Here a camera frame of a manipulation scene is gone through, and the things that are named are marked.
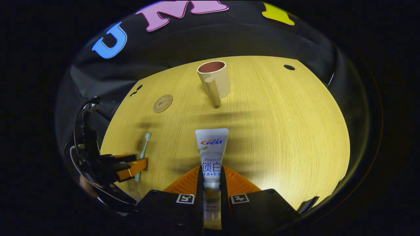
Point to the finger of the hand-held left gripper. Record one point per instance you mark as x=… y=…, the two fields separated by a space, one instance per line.
x=119 y=167
x=121 y=158

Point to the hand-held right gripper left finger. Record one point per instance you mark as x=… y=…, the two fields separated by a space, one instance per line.
x=199 y=213

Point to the white toothpaste tube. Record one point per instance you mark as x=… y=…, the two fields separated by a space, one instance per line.
x=211 y=147

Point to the black backdrop cloth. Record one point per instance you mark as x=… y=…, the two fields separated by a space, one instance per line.
x=197 y=42

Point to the wooden desktop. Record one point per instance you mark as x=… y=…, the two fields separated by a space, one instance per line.
x=279 y=131

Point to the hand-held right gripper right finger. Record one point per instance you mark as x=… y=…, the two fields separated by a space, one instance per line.
x=223 y=213

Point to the beige cup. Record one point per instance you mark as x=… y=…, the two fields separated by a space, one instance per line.
x=220 y=82

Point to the round brown coaster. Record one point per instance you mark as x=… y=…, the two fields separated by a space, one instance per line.
x=163 y=103

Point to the pale green toothbrush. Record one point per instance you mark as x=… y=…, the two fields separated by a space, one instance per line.
x=144 y=150

